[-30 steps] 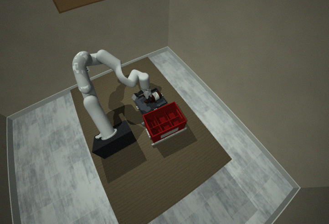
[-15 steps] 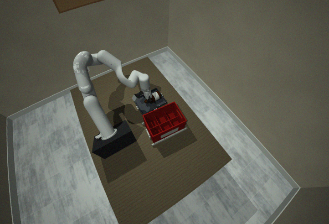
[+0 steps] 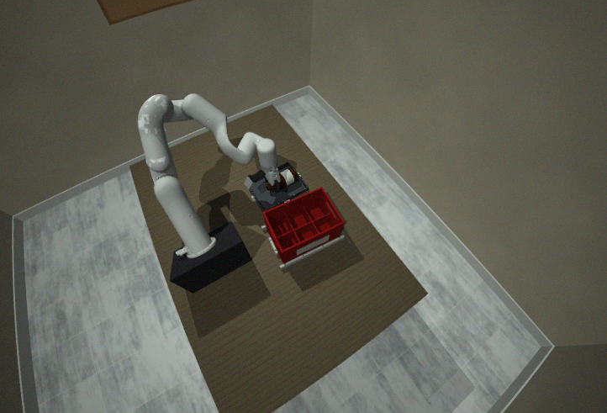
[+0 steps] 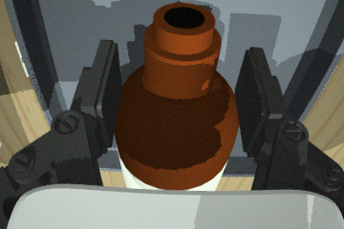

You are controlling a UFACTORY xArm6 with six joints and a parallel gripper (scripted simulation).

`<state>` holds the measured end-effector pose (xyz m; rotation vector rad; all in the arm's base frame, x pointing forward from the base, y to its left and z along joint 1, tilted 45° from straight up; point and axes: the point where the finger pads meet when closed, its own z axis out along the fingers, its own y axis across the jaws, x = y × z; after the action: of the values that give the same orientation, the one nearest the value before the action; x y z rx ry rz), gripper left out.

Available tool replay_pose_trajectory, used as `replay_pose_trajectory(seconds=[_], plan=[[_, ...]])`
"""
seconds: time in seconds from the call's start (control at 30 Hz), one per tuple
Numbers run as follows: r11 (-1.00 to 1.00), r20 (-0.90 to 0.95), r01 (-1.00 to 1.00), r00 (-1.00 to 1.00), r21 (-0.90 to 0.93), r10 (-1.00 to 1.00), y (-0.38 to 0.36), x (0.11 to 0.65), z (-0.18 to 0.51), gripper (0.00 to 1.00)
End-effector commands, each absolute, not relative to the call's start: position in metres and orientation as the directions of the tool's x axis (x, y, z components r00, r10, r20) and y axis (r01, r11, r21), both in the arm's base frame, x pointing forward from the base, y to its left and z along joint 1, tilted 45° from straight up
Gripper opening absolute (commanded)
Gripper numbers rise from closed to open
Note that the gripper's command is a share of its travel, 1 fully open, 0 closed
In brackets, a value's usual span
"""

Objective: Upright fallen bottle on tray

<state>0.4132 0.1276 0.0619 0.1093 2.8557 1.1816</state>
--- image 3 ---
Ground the brown glass bottle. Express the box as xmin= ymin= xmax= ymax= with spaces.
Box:
xmin=266 ymin=167 xmax=298 ymax=191

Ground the red plastic crate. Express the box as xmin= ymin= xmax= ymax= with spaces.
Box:
xmin=262 ymin=187 xmax=345 ymax=264

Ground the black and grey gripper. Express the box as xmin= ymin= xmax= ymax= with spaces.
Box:
xmin=262 ymin=167 xmax=281 ymax=192

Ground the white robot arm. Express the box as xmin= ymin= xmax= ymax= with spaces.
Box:
xmin=138 ymin=93 xmax=277 ymax=258

